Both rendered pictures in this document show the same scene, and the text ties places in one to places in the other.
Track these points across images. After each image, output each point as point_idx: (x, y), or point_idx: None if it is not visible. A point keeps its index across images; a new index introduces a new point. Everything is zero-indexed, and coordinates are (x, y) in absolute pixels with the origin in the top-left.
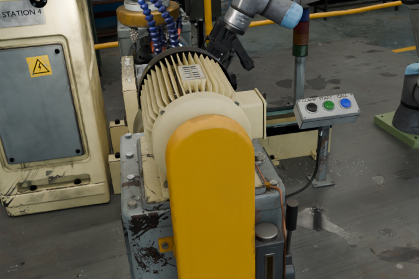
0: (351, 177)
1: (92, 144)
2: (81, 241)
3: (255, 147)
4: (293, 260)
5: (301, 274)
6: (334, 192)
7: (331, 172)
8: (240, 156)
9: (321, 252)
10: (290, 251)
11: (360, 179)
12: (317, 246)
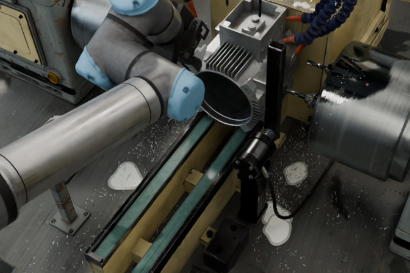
0: (38, 251)
1: None
2: (196, 24)
3: None
4: (28, 114)
5: (14, 108)
6: (43, 211)
7: (67, 242)
8: None
9: (11, 134)
10: (36, 119)
11: (25, 255)
12: (17, 137)
